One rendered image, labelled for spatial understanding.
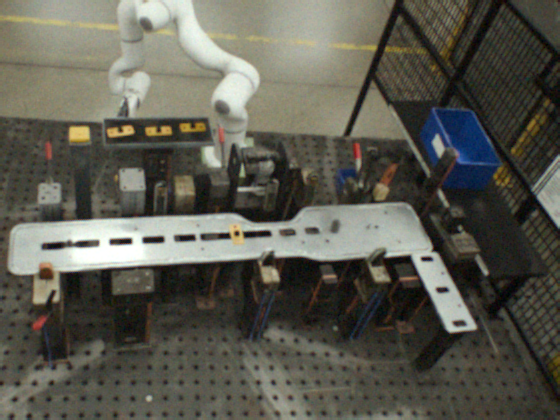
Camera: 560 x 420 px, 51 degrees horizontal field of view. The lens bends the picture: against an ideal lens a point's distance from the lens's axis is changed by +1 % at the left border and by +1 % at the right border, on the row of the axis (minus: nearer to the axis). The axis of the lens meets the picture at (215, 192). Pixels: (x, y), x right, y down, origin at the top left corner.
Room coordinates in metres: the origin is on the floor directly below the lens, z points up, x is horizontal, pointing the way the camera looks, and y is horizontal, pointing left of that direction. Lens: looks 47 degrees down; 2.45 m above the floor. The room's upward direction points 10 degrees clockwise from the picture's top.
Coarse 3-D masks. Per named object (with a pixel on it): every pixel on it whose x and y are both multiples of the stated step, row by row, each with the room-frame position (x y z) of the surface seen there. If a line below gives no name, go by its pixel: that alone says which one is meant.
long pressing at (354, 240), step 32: (32, 224) 1.09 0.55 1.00; (64, 224) 1.11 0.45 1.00; (96, 224) 1.13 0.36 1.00; (128, 224) 1.16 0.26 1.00; (160, 224) 1.18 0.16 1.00; (192, 224) 1.21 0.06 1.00; (224, 224) 1.23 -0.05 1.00; (256, 224) 1.25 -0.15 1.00; (288, 224) 1.28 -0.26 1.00; (320, 224) 1.31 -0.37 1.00; (352, 224) 1.33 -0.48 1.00; (384, 224) 1.36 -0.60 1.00; (416, 224) 1.39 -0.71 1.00; (32, 256) 0.97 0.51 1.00; (64, 256) 0.99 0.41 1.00; (96, 256) 1.01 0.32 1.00; (128, 256) 1.03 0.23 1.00; (160, 256) 1.05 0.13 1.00; (192, 256) 1.08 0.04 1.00; (224, 256) 1.10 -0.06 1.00; (256, 256) 1.13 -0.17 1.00; (288, 256) 1.15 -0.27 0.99; (320, 256) 1.17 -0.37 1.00; (352, 256) 1.20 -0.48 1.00
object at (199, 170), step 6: (198, 168) 1.37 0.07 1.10; (204, 168) 1.37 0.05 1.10; (192, 174) 1.38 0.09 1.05; (198, 174) 1.35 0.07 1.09; (204, 174) 1.35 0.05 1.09; (198, 180) 1.35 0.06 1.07; (204, 180) 1.35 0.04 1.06; (198, 186) 1.35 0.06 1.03; (204, 186) 1.36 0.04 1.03; (198, 192) 1.35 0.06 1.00; (204, 192) 1.36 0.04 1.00; (198, 198) 1.35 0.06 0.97; (198, 204) 1.35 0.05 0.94; (198, 210) 1.35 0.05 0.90; (192, 234) 1.35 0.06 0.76; (192, 240) 1.36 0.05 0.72
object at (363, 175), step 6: (366, 150) 1.49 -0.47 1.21; (372, 150) 1.49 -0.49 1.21; (366, 156) 1.47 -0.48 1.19; (372, 156) 1.46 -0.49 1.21; (378, 156) 1.46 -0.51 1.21; (366, 162) 1.48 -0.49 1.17; (372, 162) 1.47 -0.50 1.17; (360, 168) 1.48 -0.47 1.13; (366, 168) 1.48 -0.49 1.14; (360, 174) 1.46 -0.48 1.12; (366, 174) 1.48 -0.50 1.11; (360, 180) 1.46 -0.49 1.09; (366, 180) 1.47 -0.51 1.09
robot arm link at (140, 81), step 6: (138, 72) 1.97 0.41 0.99; (144, 72) 1.98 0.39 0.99; (132, 78) 1.93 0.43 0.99; (138, 78) 1.93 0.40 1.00; (144, 78) 1.95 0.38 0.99; (126, 84) 1.89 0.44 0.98; (132, 84) 1.89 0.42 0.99; (138, 84) 1.89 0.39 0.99; (144, 84) 1.92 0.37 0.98; (138, 90) 1.86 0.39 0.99; (144, 90) 1.89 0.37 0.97; (144, 96) 1.87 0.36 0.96
